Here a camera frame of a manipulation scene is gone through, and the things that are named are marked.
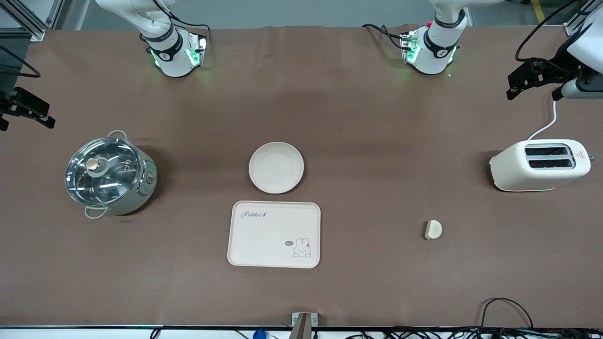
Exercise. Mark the beige rabbit print tray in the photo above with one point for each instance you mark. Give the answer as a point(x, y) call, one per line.
point(273, 235)

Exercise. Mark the aluminium frame profile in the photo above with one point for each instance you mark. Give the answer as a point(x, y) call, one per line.
point(33, 21)
point(582, 21)

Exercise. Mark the grey-green electric cooking pot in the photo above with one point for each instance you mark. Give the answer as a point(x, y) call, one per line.
point(147, 184)

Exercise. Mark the cream two-slot toaster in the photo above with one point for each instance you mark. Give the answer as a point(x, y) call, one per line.
point(532, 174)

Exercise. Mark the small blue round object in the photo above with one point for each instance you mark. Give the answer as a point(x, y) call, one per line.
point(260, 335)

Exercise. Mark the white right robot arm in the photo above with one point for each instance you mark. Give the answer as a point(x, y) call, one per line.
point(169, 52)

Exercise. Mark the brown table cloth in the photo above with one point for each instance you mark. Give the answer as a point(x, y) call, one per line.
point(377, 141)

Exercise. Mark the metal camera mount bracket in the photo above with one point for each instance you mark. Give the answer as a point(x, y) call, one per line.
point(304, 325)

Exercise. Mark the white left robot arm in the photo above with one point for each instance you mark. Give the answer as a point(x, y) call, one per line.
point(438, 47)

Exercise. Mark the glass pot lid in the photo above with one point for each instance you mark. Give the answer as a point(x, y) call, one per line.
point(101, 172)

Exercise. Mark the small pale steamed bun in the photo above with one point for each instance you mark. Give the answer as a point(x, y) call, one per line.
point(434, 229)

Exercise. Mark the round beige plate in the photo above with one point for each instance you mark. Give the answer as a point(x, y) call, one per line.
point(276, 167)

